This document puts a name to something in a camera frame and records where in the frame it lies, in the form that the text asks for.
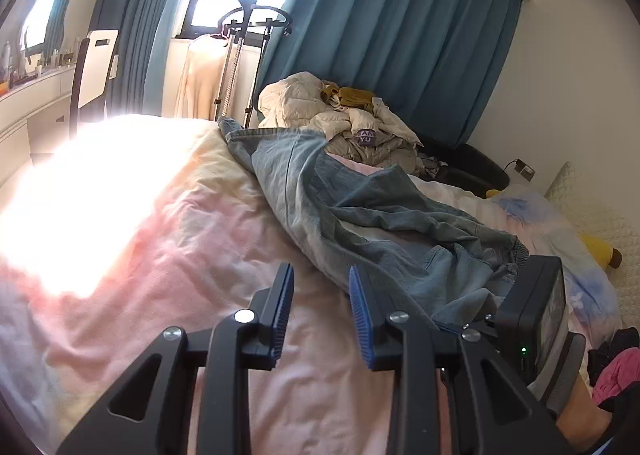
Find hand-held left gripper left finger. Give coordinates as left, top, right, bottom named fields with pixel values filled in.
left=55, top=262, right=296, bottom=455

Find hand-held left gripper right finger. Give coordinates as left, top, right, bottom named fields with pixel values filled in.
left=348, top=265, right=576, bottom=455

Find blue denim jeans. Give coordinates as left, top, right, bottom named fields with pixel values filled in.
left=217, top=116, right=531, bottom=331

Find person's right forearm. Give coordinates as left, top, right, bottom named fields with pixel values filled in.
left=552, top=375, right=618, bottom=453

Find pastel tie-dye pillow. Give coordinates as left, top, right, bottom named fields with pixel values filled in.
left=492, top=185, right=621, bottom=336

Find black cloth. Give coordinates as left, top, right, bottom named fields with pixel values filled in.
left=587, top=327, right=640, bottom=386

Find yellow plush toy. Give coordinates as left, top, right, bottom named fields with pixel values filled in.
left=485, top=188, right=623, bottom=268

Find pink cloth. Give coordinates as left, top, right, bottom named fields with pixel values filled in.
left=592, top=349, right=640, bottom=408

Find pastel tie-dye duvet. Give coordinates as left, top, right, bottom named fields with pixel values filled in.
left=0, top=114, right=623, bottom=455

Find black armchair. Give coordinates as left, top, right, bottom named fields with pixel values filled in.
left=417, top=132, right=511, bottom=196

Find grey puffer jacket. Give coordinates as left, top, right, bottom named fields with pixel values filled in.
left=325, top=110, right=426, bottom=176

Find mustard yellow garment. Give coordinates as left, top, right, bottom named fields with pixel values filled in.
left=320, top=82, right=377, bottom=112

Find cream puffer jacket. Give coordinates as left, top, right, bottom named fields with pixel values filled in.
left=257, top=71, right=426, bottom=148

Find cream hanging garment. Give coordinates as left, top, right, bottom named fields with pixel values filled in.
left=174, top=32, right=236, bottom=122

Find wide teal curtain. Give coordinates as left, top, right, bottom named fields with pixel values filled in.
left=257, top=0, right=526, bottom=148

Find black and white chair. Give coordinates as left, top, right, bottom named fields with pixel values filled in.
left=69, top=29, right=121, bottom=136

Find narrow teal curtain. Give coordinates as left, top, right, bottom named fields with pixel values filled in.
left=92, top=0, right=223, bottom=118

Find white dressing desk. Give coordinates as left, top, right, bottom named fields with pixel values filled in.
left=0, top=62, right=81, bottom=186

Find row of cosmetics bottles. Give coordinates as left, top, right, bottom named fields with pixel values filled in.
left=0, top=38, right=81, bottom=91

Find oval mirror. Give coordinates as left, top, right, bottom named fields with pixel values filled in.
left=20, top=0, right=71, bottom=63

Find wall socket with plug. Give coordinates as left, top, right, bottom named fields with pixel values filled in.
left=502, top=158, right=537, bottom=181

